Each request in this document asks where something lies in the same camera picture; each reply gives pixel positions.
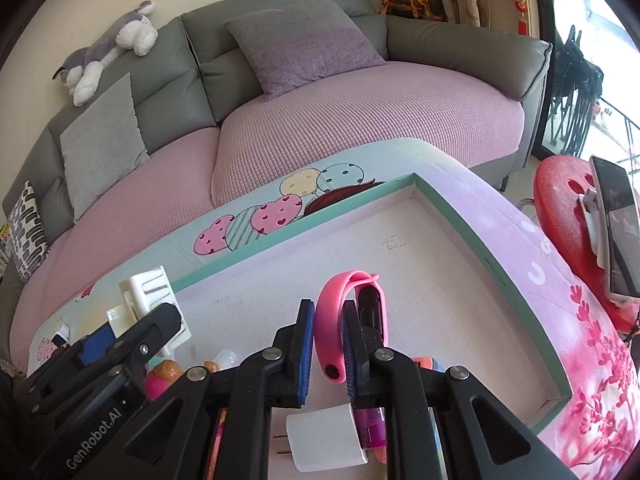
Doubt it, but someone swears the smartphone in white holder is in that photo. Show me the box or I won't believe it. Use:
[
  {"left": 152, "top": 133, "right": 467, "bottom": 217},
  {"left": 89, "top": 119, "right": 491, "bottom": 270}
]
[{"left": 578, "top": 156, "right": 639, "bottom": 310}]

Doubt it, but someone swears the black white patterned pillow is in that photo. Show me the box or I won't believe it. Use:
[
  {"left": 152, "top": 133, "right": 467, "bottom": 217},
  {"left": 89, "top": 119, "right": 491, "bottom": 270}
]
[{"left": 9, "top": 180, "right": 49, "bottom": 284}]

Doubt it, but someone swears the purple grey throw pillow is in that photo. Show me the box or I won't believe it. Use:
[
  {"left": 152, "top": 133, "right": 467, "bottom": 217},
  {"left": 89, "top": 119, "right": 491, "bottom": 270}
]
[{"left": 224, "top": 0, "right": 385, "bottom": 99}]

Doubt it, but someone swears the teal shallow cardboard tray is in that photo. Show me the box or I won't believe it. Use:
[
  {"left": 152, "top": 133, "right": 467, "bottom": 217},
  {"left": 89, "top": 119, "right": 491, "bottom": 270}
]
[{"left": 176, "top": 174, "right": 570, "bottom": 479}]

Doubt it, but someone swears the light grey throw pillow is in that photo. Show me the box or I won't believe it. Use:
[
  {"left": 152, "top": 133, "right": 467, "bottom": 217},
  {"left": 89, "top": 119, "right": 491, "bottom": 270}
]
[{"left": 60, "top": 75, "right": 149, "bottom": 220}]

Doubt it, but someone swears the pink smart watch band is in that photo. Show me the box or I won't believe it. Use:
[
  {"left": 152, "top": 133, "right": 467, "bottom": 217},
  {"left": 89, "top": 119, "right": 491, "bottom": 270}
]
[{"left": 314, "top": 270, "right": 390, "bottom": 384}]

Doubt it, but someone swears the white USB wall charger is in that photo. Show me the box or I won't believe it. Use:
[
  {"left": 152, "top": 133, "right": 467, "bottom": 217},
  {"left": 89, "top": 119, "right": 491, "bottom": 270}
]
[{"left": 277, "top": 404, "right": 369, "bottom": 474}]

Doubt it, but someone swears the red plastic stool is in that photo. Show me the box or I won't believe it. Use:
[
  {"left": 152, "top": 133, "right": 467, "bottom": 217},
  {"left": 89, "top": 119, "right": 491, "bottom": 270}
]
[{"left": 533, "top": 155, "right": 639, "bottom": 336}]

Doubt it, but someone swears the grey leather sofa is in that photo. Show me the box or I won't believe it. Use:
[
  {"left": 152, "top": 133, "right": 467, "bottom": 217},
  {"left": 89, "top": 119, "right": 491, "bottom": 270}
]
[{"left": 1, "top": 0, "right": 552, "bottom": 369}]

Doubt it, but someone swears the cream plastic phone stand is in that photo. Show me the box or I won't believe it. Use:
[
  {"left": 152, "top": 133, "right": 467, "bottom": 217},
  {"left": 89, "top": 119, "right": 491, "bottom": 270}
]
[{"left": 106, "top": 266, "right": 191, "bottom": 359}]

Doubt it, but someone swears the grey white plush husky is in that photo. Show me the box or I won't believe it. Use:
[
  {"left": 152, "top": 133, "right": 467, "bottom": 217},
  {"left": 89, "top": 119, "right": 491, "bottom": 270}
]
[{"left": 52, "top": 0, "right": 158, "bottom": 107}]

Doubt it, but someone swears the black folding chair outside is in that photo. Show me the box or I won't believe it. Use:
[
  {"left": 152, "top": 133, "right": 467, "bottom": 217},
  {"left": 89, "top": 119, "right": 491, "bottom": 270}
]
[{"left": 542, "top": 25, "right": 604, "bottom": 157}]

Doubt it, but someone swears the pink-haired brown doll toy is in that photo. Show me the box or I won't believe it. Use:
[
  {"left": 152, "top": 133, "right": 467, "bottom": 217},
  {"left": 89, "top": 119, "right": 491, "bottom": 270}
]
[{"left": 143, "top": 360, "right": 183, "bottom": 401}]

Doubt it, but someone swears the purple pink mini fan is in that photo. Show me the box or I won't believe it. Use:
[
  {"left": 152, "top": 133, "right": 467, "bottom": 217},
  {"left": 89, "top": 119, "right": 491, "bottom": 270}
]
[{"left": 354, "top": 408, "right": 386, "bottom": 450}]

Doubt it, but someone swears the pink sofa seat cover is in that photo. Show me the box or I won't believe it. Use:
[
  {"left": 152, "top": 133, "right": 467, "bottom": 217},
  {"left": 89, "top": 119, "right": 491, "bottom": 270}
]
[{"left": 9, "top": 62, "right": 525, "bottom": 370}]

